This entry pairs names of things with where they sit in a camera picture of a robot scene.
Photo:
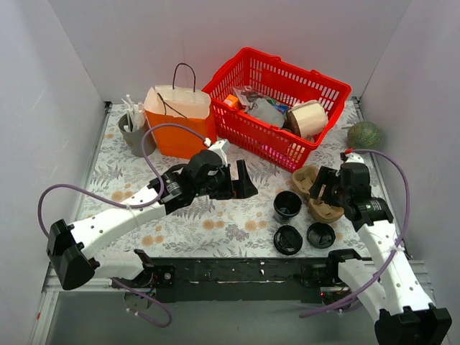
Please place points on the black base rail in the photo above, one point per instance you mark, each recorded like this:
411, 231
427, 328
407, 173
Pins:
232, 279

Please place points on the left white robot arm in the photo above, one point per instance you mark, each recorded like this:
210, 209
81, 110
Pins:
78, 251

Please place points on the grey crumpled bag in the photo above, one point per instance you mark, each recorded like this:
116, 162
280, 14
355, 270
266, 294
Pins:
264, 111

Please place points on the green round melon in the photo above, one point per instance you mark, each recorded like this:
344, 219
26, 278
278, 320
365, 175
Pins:
364, 135

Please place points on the red plastic shopping basket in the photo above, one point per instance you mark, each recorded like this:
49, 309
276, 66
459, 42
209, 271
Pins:
252, 74

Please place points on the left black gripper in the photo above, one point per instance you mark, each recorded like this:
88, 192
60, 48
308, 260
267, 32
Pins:
231, 182

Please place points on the brown cardboard cup carrier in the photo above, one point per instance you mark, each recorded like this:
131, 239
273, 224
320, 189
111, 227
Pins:
302, 180

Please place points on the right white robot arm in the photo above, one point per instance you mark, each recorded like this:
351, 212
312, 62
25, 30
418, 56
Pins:
401, 310

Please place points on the black paper coffee cup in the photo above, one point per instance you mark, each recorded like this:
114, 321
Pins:
287, 205

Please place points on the floral patterned table mat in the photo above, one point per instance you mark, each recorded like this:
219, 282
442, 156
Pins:
236, 228

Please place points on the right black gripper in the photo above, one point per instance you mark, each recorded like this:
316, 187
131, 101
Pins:
330, 189

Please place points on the grey cup with straws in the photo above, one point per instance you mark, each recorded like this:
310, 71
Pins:
133, 125

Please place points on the beige tape roll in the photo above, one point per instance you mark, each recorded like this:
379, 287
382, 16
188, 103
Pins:
307, 119

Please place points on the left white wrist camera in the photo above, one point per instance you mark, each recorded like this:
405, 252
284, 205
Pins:
219, 147

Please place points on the orange paper gift bag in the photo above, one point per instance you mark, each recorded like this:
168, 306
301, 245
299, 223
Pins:
186, 118

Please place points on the black coffee lid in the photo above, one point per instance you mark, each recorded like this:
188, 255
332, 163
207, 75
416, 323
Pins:
287, 240
320, 235

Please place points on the orange snack packet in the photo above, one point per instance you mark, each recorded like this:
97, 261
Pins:
232, 101

